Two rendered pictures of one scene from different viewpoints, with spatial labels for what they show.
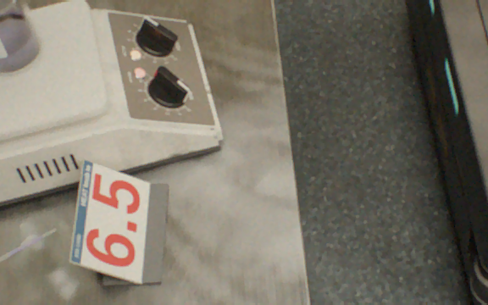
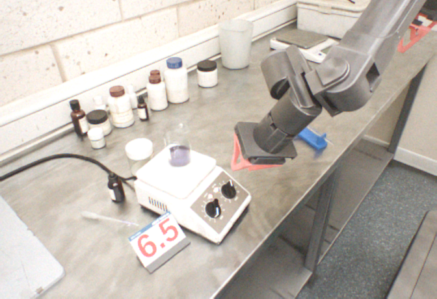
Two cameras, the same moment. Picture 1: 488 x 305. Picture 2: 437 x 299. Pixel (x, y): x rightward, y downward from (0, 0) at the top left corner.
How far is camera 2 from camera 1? 0.35 m
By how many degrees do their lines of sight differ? 31
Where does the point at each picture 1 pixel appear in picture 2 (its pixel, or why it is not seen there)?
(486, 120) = not seen: outside the picture
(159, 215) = (175, 249)
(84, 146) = (170, 205)
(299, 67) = (344, 256)
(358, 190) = not seen: outside the picture
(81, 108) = (175, 191)
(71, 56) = (192, 173)
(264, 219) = (203, 283)
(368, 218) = not seen: outside the picture
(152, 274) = (151, 267)
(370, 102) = (360, 289)
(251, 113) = (241, 242)
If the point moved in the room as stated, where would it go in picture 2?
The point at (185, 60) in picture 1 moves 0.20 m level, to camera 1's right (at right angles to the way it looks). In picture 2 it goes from (233, 205) to (334, 255)
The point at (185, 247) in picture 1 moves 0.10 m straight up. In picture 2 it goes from (170, 268) to (164, 231)
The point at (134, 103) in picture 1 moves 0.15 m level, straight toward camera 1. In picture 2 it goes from (196, 203) to (146, 270)
